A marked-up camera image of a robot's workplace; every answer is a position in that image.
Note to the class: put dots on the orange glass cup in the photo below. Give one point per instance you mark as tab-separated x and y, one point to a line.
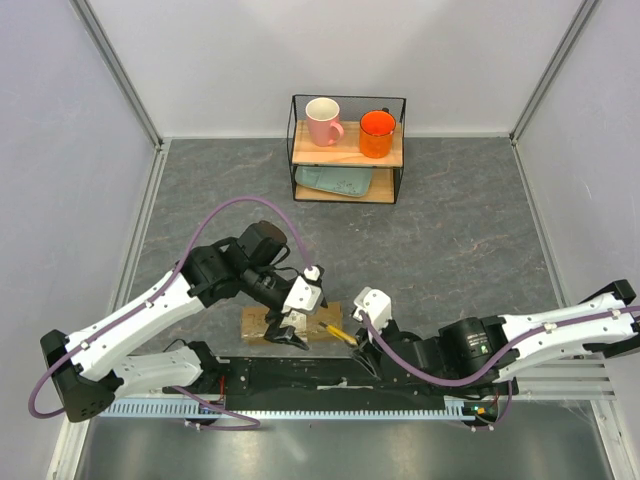
376	133

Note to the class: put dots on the slotted cable duct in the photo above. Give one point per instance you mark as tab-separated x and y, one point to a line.
182	408

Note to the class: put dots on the black wire wooden shelf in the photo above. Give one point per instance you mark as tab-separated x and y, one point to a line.
301	151

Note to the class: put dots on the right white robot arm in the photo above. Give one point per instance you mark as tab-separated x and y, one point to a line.
480	351

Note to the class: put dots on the brown cardboard express box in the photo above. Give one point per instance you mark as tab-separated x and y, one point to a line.
307	327

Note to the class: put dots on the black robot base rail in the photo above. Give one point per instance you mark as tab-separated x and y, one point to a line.
324	384

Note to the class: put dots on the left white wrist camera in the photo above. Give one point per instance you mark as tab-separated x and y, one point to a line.
306	294

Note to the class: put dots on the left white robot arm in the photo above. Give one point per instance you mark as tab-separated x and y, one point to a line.
94	366

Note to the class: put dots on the yellow utility knife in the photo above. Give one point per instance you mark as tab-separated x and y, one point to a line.
340	334

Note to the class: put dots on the teal rectangular plate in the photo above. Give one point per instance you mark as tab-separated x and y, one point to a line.
346	181

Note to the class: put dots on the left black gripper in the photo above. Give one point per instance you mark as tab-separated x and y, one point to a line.
286	334

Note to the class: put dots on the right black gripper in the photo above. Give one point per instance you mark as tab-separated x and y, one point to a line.
366	356

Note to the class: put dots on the pink ceramic mug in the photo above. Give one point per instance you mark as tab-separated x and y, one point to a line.
323	121

